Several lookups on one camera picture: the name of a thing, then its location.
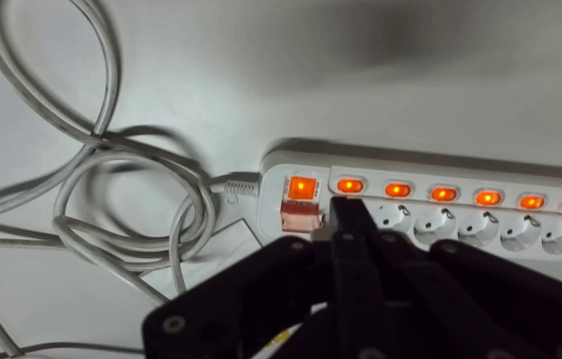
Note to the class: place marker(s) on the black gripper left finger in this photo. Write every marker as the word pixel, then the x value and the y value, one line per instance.
pixel 262 300

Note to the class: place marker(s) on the white multi-socket power strip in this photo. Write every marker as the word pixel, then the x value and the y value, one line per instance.
pixel 467 230

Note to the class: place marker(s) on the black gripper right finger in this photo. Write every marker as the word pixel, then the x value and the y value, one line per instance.
pixel 481 306

